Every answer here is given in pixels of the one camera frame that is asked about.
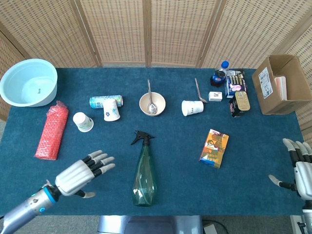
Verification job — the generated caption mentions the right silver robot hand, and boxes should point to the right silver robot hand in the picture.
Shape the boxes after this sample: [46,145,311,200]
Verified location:
[268,138,312,201]

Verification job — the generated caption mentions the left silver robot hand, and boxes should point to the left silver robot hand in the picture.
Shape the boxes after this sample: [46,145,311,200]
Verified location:
[54,150,116,198]

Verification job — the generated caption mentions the green spray bottle black trigger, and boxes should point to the green spray bottle black trigger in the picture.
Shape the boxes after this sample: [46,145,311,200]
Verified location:
[130,130,156,207]

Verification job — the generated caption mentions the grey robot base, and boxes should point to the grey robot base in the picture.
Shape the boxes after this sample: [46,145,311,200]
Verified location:
[97,215,204,234]

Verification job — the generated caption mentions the cola bottle blue cap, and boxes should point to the cola bottle blue cap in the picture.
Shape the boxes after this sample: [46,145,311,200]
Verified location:
[210,60,230,87]

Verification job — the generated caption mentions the red bubble wrap package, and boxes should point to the red bubble wrap package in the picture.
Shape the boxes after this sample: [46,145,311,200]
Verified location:
[34,100,69,161]

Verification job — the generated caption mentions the paper cup green leaf print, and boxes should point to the paper cup green leaf print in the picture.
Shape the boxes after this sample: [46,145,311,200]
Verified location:
[72,112,94,133]

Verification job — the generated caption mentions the blue carpet table cover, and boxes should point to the blue carpet table cover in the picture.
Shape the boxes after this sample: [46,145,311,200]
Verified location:
[0,67,312,216]

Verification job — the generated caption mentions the paper cup purple flower print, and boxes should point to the paper cup purple flower print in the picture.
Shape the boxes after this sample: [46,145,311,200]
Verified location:
[102,98,121,122]

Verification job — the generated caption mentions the brown cardboard box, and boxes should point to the brown cardboard box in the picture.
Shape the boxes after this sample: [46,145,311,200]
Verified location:
[252,54,312,116]

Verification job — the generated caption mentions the blue green drink can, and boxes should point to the blue green drink can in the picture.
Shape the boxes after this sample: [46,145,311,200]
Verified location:
[89,95,124,109]

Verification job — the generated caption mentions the pink white packet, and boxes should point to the pink white packet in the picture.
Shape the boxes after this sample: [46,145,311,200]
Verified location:
[274,76,289,101]

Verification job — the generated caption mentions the orange yellow snack box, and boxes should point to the orange yellow snack box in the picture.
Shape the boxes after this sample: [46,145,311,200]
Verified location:
[198,129,230,169]

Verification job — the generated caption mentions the black gold tin can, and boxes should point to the black gold tin can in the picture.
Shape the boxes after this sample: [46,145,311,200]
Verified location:
[228,91,251,118]

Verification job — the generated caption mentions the light blue plastic basin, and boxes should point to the light blue plastic basin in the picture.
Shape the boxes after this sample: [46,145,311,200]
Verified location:
[0,58,58,107]

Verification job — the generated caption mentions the metal spoon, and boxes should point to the metal spoon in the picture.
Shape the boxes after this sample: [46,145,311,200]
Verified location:
[147,79,157,115]
[194,78,208,104]

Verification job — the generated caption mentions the beige bowl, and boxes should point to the beige bowl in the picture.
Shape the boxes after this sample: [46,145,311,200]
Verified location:
[139,92,167,117]

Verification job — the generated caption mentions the blue white carton box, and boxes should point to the blue white carton box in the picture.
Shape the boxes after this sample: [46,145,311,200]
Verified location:
[224,70,247,99]

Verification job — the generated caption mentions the small white box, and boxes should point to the small white box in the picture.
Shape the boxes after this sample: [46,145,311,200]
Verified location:
[208,91,223,102]

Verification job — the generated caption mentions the white paper cup small print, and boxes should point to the white paper cup small print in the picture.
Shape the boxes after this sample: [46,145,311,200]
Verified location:
[181,100,204,117]

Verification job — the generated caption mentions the woven bamboo folding screen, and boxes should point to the woven bamboo folding screen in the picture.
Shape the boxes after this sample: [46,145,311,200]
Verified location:
[0,0,312,147]

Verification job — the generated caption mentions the white stand post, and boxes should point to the white stand post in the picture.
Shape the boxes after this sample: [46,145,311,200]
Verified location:
[290,215,312,234]

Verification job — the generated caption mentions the black floor cable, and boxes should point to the black floor cable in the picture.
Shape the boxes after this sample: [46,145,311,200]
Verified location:
[202,220,229,234]

